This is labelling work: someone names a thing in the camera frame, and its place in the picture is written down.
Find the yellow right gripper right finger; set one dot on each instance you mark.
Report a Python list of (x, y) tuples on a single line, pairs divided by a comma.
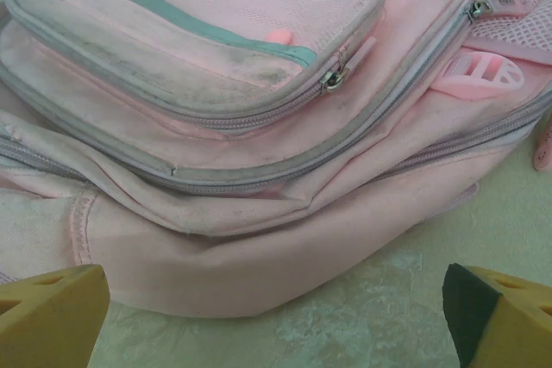
[(509, 329)]

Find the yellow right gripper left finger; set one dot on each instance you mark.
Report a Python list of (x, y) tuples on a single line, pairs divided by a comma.
[(47, 325)]

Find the pink school backpack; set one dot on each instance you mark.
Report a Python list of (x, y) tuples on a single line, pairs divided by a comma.
[(215, 148)]

